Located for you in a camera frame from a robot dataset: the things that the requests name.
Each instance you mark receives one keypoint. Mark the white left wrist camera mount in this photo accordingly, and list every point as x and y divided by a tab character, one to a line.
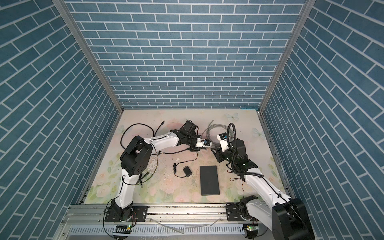
203	143

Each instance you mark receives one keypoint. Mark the large flat black box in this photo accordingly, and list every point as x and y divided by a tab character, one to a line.
209	181

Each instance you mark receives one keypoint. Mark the aluminium corner post right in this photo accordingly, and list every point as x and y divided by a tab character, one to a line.
304	14

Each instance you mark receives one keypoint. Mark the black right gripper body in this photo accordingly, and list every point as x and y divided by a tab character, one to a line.
227	156

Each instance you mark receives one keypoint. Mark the aluminium corner post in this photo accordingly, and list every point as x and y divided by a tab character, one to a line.
77	34
304	14

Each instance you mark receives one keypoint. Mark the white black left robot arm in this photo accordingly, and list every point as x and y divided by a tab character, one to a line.
136	156

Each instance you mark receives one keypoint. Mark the aluminium front rail frame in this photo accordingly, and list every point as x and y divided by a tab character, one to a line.
191	220

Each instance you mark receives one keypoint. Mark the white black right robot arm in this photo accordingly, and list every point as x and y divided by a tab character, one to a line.
287	218

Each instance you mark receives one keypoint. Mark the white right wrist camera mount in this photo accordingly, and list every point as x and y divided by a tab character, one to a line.
223	140

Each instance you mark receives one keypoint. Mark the aluminium corner post left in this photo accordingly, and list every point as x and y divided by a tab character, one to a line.
77	34

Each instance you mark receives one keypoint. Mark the black power adapter with cord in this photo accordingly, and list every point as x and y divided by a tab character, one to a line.
186	169

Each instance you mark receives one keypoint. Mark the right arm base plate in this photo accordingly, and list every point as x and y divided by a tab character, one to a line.
237	212

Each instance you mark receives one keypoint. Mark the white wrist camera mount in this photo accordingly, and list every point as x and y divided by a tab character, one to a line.
203	143
223	140

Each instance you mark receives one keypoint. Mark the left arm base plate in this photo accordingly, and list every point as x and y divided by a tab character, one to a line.
132	214

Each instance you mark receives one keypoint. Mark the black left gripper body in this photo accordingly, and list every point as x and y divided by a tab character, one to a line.
191	141

